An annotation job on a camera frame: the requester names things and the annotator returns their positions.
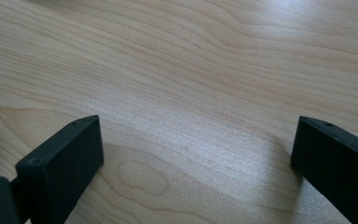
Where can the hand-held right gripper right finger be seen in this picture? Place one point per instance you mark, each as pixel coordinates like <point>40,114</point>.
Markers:
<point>335,161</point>

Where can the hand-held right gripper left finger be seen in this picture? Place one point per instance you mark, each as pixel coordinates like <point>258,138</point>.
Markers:
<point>59,168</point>

